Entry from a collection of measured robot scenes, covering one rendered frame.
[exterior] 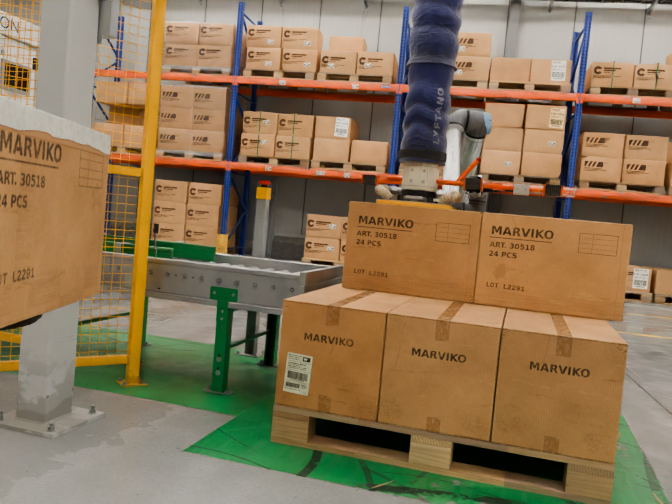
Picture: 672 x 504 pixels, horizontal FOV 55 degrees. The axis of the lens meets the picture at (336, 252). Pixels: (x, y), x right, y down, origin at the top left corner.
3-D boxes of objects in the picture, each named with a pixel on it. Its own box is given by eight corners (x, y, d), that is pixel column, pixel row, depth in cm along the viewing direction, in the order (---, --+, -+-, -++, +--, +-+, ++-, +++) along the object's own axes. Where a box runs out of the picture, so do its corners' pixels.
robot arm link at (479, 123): (437, 214, 402) (465, 104, 356) (464, 217, 403) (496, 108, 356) (438, 228, 391) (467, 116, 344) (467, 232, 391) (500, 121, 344)
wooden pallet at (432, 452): (270, 441, 244) (273, 404, 243) (341, 382, 340) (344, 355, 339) (610, 508, 211) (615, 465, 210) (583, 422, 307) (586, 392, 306)
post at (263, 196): (242, 354, 385) (256, 186, 379) (247, 352, 391) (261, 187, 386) (253, 356, 383) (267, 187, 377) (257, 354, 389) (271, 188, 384)
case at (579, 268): (473, 303, 281) (482, 212, 279) (480, 295, 319) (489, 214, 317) (622, 322, 264) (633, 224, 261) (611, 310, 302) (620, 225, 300)
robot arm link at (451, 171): (446, 102, 351) (440, 211, 322) (468, 105, 351) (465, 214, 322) (441, 115, 361) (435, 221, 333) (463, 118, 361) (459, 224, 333)
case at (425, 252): (341, 287, 299) (349, 200, 296) (363, 281, 337) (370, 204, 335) (472, 303, 281) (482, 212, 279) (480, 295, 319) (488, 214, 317)
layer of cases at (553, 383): (274, 404, 244) (283, 299, 241) (344, 355, 339) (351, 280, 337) (614, 465, 211) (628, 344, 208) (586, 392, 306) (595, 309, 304)
